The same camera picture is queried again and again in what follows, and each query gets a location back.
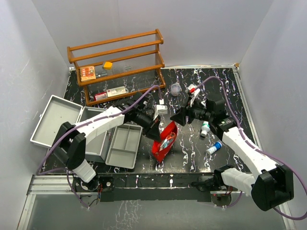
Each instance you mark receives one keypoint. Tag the red white medicine box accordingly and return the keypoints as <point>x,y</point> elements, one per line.
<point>100,96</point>

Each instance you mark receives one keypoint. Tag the grey plastic tray insert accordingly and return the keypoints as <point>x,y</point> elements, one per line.
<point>124,146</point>

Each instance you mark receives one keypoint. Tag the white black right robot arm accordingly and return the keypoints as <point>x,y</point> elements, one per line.
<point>268,183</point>

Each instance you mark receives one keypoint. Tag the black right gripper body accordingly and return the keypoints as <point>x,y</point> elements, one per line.
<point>200,113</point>

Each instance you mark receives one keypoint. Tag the wooden shelf rack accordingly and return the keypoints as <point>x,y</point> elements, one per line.
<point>137,64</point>

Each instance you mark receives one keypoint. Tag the red first aid pouch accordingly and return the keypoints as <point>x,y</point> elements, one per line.
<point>160,155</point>

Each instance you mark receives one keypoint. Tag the grey metal case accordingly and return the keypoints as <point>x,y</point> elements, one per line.
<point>61,115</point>

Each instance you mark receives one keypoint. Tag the yellow small box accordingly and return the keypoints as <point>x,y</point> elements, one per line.
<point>107,65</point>

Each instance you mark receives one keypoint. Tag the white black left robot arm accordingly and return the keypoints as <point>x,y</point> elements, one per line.
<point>71,140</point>

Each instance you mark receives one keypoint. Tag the white blue bandage roll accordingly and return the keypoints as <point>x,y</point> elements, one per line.
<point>214,148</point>

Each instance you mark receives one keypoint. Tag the small white bottle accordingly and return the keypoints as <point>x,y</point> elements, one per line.
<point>205,128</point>

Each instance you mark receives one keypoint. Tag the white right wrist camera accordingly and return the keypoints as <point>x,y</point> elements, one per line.
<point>193,93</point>

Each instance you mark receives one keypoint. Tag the orange patterned box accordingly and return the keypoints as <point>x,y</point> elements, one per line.
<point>87,73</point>

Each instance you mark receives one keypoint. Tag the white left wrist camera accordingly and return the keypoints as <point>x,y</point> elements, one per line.
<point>160,110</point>

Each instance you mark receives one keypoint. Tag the white green medicine box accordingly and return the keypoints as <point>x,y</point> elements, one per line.
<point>117,91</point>

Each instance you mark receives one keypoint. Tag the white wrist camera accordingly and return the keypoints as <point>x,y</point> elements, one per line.
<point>160,110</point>
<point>193,93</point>

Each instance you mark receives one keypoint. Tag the orange small scissors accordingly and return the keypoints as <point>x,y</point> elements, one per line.
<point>172,135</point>

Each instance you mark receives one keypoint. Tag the clear round plastic container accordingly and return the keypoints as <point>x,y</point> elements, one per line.
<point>175,89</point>

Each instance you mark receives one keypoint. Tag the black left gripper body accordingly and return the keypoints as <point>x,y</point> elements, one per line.
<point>147,123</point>

